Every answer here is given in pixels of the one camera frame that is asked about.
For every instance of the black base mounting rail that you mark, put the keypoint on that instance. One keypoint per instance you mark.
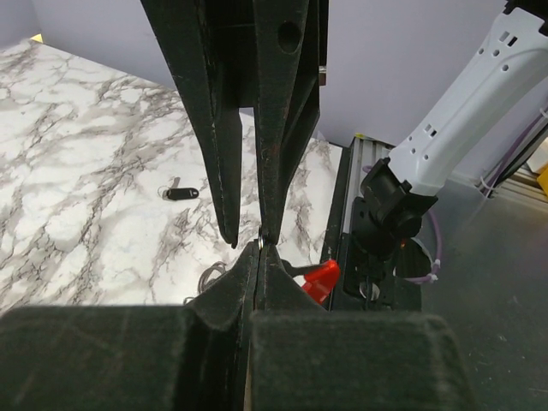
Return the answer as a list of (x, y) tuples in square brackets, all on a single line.
[(379, 258)]

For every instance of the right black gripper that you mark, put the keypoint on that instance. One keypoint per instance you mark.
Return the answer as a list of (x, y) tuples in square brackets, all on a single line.
[(272, 52)]

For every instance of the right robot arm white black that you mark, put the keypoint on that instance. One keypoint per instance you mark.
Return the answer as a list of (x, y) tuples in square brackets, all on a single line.
[(509, 63)]

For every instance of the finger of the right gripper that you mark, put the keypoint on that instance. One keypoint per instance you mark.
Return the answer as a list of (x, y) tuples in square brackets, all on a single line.
[(185, 38)]

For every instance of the metal key organizer red handle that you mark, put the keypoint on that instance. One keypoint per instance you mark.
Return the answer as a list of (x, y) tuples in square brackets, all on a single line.
[(261, 281)]

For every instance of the key with black tag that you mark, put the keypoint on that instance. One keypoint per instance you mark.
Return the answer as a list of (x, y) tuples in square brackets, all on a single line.
[(174, 192)]

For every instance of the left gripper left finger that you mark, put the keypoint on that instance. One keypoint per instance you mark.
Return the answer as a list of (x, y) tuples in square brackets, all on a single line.
[(166, 357)]

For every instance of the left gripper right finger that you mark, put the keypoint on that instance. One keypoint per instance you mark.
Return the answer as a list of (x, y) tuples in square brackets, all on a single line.
[(355, 360)]

